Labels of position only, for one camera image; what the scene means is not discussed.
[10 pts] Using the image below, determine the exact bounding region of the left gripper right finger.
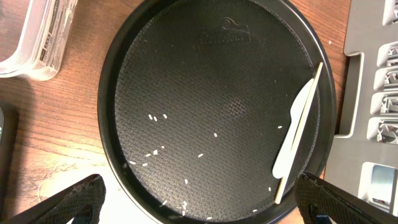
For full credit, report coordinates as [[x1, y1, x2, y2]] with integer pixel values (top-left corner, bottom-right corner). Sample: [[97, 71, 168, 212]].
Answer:
[[294, 172, 397, 224]]

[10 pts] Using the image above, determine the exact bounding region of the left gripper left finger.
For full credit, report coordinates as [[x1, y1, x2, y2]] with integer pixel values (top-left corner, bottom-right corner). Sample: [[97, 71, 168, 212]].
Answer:
[[3, 174, 106, 224]]

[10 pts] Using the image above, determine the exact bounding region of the wooden chopstick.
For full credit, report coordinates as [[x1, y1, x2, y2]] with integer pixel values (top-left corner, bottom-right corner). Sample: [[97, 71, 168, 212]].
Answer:
[[274, 62, 323, 204]]

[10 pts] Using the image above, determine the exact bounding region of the light blue plastic knife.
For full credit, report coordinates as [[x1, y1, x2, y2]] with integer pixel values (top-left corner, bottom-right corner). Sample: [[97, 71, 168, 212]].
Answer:
[[272, 78, 314, 179]]

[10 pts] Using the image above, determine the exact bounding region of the grey dishwasher rack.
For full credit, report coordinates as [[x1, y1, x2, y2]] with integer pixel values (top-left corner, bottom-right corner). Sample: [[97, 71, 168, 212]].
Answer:
[[324, 0, 397, 215]]

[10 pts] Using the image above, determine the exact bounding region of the clear plastic bin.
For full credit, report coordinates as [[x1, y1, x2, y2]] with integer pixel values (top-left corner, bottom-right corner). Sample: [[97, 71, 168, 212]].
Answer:
[[1, 0, 78, 81]]

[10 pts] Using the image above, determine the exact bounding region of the round black tray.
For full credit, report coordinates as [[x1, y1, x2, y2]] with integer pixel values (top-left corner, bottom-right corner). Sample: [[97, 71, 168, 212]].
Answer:
[[98, 0, 336, 223]]

